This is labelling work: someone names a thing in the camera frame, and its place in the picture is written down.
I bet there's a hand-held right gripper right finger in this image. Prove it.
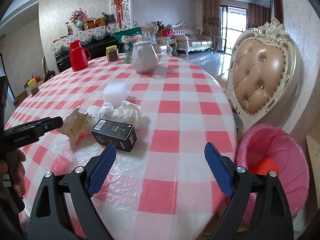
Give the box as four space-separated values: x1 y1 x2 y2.
204 142 294 240

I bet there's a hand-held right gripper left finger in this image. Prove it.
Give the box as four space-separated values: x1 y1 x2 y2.
27 143 117 240

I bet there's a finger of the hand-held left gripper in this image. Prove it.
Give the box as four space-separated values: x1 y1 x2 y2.
31 116 63 137

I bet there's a printed paper bag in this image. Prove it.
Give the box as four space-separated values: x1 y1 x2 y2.
56 106 91 145

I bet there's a large orange foam net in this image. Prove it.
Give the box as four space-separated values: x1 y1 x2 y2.
249 157 279 175

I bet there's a white tissue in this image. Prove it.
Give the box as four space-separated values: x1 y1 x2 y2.
98 102 118 120
114 101 150 130

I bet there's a bin with pink liner bag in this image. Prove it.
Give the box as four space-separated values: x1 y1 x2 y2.
235 123 310 224

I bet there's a white foam block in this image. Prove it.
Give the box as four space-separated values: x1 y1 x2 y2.
103 83 127 105

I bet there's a person's left hand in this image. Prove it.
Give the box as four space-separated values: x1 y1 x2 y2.
12 151 27 199

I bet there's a black cardboard box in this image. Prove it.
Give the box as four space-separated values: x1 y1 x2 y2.
90 119 137 152

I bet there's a yellow-lidded glass jar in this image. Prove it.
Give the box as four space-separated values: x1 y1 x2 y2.
106 45 119 62
27 78 40 96

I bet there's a crumpled white wrapper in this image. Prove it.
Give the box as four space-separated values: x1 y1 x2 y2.
87 106 102 120

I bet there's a pink checkered tablecloth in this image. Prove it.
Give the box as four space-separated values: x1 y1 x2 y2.
4 54 238 240

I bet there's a red thermos jug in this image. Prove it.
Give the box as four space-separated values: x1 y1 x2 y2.
69 41 91 72

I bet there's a black upright piano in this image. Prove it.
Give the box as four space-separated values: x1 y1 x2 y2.
55 39 124 74

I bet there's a cream tufted dining chair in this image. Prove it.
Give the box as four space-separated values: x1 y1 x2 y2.
224 17 300 135

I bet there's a floral lace piano cover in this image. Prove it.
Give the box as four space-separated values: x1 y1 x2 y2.
51 24 118 55

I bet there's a vase with pink flowers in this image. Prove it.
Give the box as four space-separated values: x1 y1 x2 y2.
70 9 87 30

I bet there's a wicker basket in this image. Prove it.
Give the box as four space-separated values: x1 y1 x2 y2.
83 18 97 30

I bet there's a green snack bag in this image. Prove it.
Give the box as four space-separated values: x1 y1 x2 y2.
114 28 143 55

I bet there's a white ceramic teapot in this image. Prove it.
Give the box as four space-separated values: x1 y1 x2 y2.
131 36 159 74

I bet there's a dark handbag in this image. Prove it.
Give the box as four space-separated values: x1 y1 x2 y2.
101 12 117 25

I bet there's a metal folding rack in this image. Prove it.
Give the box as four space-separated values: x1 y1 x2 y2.
212 36 227 54

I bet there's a cream leather sofa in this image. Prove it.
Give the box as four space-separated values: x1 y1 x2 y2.
169 20 213 55

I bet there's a cream armchair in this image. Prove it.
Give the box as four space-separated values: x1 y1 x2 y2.
140 23 173 55

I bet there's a glass balcony door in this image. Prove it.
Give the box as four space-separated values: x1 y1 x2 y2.
219 5 248 53

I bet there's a brown curtain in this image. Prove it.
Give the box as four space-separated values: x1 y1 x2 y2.
246 2 272 30
202 0 222 39

